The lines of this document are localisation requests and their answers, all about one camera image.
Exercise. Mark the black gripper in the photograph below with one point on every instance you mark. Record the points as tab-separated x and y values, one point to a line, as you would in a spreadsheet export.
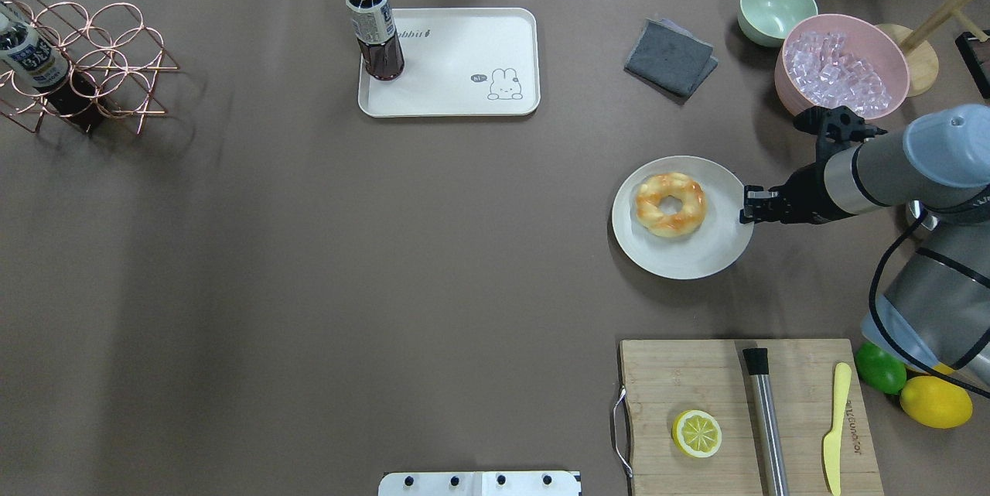
804	197

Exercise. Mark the grey round plate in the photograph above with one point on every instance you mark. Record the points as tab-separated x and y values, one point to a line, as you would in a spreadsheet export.
718	243

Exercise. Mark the glazed ring donut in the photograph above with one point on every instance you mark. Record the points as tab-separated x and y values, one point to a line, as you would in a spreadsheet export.
671	205

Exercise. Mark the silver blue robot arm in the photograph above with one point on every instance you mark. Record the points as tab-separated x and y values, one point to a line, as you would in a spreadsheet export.
934	315

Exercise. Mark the white rabbit tray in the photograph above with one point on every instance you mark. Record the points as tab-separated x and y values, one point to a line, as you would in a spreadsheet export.
460	62

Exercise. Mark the tea bottle on tray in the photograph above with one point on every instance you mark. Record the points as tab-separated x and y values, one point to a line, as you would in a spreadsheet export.
373	23

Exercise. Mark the pink bowl of ice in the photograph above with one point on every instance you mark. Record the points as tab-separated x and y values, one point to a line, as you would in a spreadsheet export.
835	60

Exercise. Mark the metal ice scoop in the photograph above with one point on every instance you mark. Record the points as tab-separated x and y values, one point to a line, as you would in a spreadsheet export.
913	211

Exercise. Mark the folded grey cloth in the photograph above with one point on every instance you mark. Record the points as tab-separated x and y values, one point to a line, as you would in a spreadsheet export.
671	57

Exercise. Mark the mint green bowl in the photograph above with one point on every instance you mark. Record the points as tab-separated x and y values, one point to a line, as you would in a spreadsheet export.
768	22

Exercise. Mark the bamboo cutting board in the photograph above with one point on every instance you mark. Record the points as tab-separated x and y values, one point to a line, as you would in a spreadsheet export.
665	377

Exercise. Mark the green lime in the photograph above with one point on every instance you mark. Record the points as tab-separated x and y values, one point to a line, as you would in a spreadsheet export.
880	370

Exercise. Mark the wooden cup tree stand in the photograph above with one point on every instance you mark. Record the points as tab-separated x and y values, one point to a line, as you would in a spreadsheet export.
914	44

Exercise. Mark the half lemon slice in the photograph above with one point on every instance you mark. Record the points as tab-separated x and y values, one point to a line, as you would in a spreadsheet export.
697	434

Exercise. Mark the upper yellow lemon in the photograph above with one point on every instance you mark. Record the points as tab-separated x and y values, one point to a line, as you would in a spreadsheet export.
943	369

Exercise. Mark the yellow lemon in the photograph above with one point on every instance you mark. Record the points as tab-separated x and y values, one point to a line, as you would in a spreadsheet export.
936	403
943	369

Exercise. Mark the yellow plastic knife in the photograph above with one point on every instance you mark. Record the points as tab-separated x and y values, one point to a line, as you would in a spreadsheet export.
831	444

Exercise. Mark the lower yellow lemon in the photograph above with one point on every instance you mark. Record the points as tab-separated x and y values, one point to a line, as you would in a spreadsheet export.
936	403

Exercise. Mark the steel muddler black tip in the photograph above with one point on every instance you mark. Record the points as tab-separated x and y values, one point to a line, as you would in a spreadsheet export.
758	369

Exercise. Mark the tea bottle in rack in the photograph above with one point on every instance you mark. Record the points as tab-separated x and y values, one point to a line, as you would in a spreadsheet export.
31	59

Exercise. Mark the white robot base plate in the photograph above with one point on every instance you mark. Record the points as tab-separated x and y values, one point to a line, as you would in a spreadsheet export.
495	482

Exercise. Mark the copper wire bottle rack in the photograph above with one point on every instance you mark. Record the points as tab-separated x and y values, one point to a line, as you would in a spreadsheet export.
105	66

